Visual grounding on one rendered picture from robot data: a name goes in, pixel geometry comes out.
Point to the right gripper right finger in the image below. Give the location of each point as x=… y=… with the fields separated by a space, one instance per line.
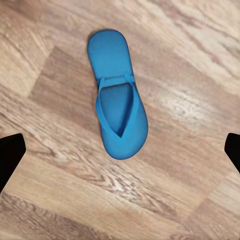
x=232 y=148

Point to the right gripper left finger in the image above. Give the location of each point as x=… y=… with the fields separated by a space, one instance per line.
x=12 y=150

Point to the sandal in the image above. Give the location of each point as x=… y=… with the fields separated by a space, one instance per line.
x=119 y=108

